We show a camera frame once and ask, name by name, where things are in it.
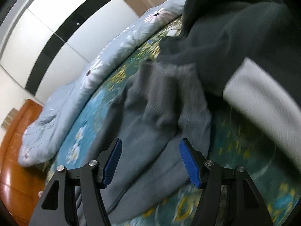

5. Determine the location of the grey knit sweater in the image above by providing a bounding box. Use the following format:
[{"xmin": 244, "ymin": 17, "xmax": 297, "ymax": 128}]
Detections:
[{"xmin": 84, "ymin": 62, "xmax": 211, "ymax": 223}]

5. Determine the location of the teal floral bed blanket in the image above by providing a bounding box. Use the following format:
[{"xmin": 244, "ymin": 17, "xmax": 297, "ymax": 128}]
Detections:
[{"xmin": 45, "ymin": 18, "xmax": 300, "ymax": 225}]

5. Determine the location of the grey-blue floral duvet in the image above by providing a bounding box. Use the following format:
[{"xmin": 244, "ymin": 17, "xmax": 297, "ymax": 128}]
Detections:
[{"xmin": 18, "ymin": 0, "xmax": 186, "ymax": 167}]

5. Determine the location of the black fleece garment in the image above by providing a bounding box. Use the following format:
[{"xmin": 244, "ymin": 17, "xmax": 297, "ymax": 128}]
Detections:
[{"xmin": 157, "ymin": 0, "xmax": 300, "ymax": 103}]

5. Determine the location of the white black-striped wardrobe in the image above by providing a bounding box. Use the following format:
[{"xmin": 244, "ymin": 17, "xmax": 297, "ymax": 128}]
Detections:
[{"xmin": 1, "ymin": 0, "xmax": 138, "ymax": 103}]

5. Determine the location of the wooden bed frame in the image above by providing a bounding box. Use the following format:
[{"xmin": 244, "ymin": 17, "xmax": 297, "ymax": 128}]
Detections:
[{"xmin": 1, "ymin": 99, "xmax": 46, "ymax": 225}]

